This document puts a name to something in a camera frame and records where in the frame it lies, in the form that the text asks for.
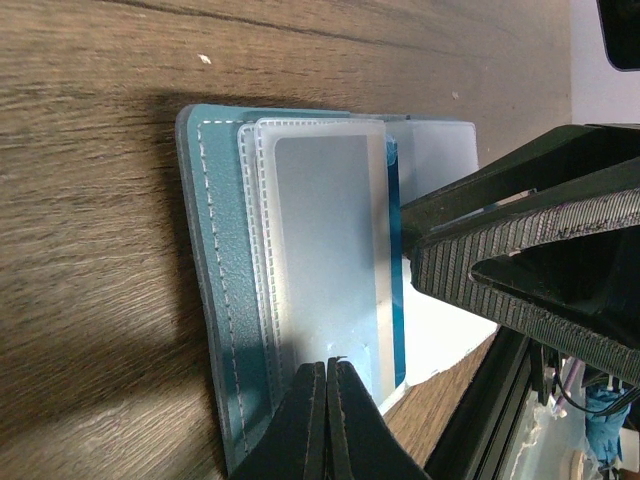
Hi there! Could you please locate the blue card holder wallet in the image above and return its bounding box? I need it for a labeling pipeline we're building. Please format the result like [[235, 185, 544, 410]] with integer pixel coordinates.
[[175, 104, 496, 470]]

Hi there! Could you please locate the blue credit card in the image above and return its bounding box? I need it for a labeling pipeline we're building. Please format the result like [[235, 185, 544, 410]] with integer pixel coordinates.
[[275, 134, 395, 402]]

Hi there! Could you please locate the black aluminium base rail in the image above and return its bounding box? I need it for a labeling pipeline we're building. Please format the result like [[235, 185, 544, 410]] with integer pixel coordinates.
[[424, 327, 531, 480]]

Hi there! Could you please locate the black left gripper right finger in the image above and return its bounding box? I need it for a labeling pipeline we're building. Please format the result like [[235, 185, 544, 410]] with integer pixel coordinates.
[[327, 357, 429, 479]]

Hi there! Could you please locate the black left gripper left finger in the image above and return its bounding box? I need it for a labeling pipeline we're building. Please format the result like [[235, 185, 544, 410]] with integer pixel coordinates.
[[230, 362, 327, 480]]

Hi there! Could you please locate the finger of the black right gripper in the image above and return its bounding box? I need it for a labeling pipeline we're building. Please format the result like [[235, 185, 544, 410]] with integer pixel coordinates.
[[411, 188, 639, 385], [401, 124, 639, 250]]

